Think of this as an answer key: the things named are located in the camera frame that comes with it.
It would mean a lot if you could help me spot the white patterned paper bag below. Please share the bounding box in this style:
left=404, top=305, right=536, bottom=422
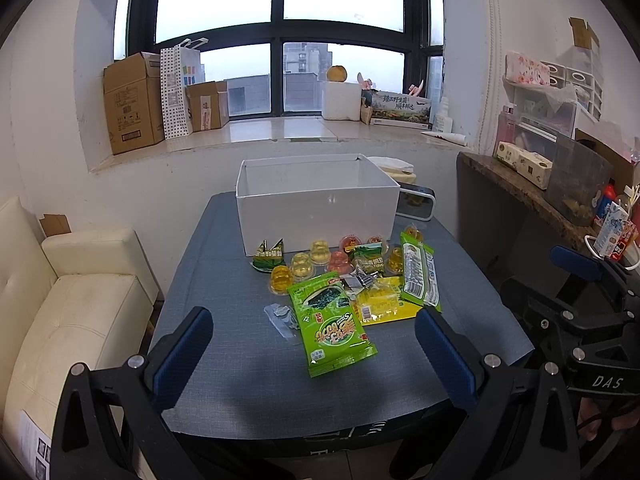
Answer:
left=160, top=38, right=208, bottom=140

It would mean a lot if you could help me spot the small open cardboard box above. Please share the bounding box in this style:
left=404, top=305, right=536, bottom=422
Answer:
left=186, top=81, right=230, bottom=132

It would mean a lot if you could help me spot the dark yellow jelly cup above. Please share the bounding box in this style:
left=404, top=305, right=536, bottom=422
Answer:
left=269, top=264, right=295, bottom=296

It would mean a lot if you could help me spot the small silver wrapper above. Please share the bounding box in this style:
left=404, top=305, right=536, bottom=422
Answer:
left=341, top=268, right=380, bottom=290

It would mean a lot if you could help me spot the green triangular snack pack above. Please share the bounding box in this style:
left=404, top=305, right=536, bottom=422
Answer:
left=250, top=238, right=285, bottom=273

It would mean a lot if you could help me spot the white foam box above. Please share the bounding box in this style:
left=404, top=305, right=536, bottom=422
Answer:
left=321, top=81, right=361, bottom=122

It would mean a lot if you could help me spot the large green seaweed snack bag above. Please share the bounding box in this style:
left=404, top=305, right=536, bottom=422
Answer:
left=288, top=272, right=378, bottom=378

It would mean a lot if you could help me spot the black window frame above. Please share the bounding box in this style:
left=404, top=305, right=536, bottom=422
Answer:
left=116, top=0, right=444, bottom=118

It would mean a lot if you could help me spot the pink jelly cup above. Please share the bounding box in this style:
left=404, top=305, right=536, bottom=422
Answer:
left=328, top=250, right=354, bottom=275

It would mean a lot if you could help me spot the yellow snack bag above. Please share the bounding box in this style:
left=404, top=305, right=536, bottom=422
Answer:
left=354, top=276, right=420, bottom=325

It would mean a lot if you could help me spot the cream printed tissue box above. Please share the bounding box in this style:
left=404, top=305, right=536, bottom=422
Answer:
left=495, top=141, right=552, bottom=191

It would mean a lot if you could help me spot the clear pack brown snack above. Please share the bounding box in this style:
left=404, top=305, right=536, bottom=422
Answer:
left=264, top=304, right=302, bottom=344

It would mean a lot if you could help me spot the orange lid jelly cup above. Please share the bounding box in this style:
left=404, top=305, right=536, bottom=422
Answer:
left=404, top=226, right=423, bottom=242

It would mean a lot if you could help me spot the person's right hand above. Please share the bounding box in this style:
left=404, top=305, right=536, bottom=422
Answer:
left=578, top=398, right=640, bottom=441

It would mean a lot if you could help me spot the large cardboard box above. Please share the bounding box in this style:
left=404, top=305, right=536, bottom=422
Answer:
left=103, top=52, right=165, bottom=155

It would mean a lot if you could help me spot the long green snack bar pack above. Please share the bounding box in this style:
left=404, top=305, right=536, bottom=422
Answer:
left=400, top=232, right=442, bottom=312

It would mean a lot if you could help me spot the white storage box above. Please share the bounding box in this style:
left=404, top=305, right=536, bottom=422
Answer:
left=235, top=154, right=400, bottom=256

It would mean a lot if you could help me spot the black silver framed device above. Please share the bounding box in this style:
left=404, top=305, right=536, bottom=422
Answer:
left=396, top=182, right=436, bottom=222

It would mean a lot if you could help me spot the dark transparent bin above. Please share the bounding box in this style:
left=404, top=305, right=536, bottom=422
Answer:
left=544, top=134, right=613, bottom=226

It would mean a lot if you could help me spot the wooden side shelf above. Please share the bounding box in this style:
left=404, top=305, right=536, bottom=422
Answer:
left=457, top=152, right=594, bottom=254

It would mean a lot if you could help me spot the blue grey table mat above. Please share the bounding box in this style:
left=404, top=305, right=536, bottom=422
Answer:
left=150, top=192, right=535, bottom=441

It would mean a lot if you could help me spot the red jelly cup rear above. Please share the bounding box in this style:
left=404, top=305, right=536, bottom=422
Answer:
left=338, top=234, right=361, bottom=252

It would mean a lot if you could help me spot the cream leather sofa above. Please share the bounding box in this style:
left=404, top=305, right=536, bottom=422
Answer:
left=1, top=197, right=160, bottom=479

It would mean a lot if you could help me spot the orange round fruit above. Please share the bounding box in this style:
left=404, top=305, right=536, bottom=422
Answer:
left=326, top=65, right=347, bottom=82

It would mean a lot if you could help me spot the landscape printed long box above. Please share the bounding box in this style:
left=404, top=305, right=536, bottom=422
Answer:
left=370, top=91, right=432, bottom=130

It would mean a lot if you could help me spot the pale yellow jelly cup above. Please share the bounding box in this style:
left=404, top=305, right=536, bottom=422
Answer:
left=309, top=240, right=331, bottom=266
left=290, top=252, right=314, bottom=282

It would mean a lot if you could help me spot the clear plastic drawer unit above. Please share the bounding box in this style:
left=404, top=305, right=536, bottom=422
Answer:
left=503, top=49, right=603, bottom=139

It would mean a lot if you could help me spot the small green snack bag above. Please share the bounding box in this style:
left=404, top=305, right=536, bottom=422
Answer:
left=346, top=242, right=384, bottom=274

